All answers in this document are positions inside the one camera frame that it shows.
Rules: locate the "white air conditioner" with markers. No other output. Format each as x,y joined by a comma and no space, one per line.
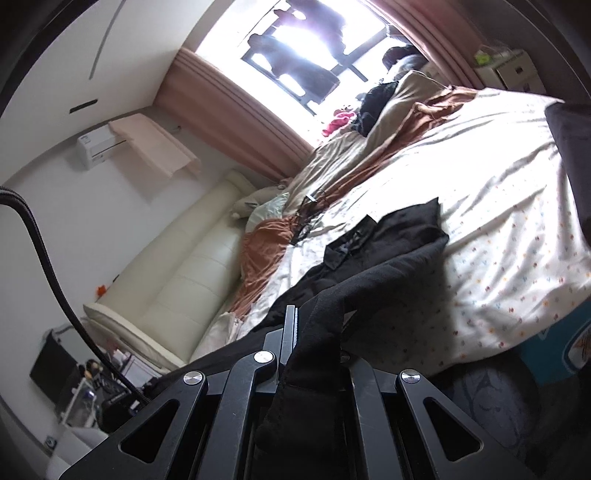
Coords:
94,147

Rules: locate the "cream leather headboard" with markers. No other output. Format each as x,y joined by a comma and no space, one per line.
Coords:
184,277

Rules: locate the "pink curtain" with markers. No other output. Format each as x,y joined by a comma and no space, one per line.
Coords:
231,115
429,27

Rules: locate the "brown blanket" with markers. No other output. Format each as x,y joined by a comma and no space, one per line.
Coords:
263,244

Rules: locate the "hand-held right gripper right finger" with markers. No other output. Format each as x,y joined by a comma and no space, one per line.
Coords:
360,383

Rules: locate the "beige duvet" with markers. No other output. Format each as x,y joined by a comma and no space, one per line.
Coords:
332,166

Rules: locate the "black shirt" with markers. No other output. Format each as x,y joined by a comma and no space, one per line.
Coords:
392,240

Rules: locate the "red clothes pile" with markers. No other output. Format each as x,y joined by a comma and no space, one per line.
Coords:
337,122

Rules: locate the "black clothes pile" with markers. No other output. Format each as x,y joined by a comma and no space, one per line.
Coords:
374,106

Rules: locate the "white nightstand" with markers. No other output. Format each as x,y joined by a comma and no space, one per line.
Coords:
517,71

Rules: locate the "green tissue box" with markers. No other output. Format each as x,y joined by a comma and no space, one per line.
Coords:
483,57

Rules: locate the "cartoon print bed frame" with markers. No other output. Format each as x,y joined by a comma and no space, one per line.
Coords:
563,350

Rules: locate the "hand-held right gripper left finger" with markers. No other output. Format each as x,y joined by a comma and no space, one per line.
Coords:
288,332

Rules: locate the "person's printed grey pants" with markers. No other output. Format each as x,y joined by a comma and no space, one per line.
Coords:
498,415

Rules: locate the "spotted white bedsheet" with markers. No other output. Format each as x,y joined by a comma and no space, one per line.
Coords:
498,207

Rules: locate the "dark grey cloth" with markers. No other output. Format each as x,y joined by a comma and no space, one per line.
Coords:
572,157

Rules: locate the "pale green pillow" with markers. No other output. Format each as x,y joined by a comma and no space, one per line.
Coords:
268,210

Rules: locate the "small orange toy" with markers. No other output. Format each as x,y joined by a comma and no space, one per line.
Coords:
101,290

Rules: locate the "beige plush toy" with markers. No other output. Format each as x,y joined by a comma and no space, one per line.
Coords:
251,198

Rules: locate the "hanging dark garment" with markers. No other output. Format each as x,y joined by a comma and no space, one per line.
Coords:
328,23
300,69

